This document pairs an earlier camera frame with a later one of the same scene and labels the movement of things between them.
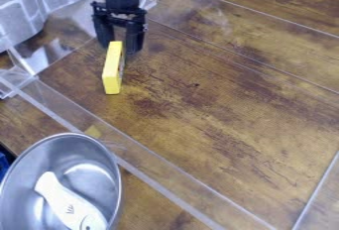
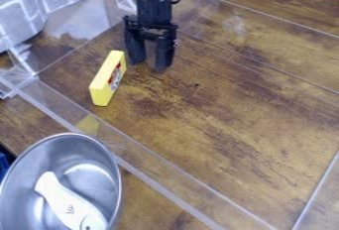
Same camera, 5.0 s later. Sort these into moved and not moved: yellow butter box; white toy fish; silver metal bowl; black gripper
Moved: yellow butter box; black gripper
Not moved: silver metal bowl; white toy fish
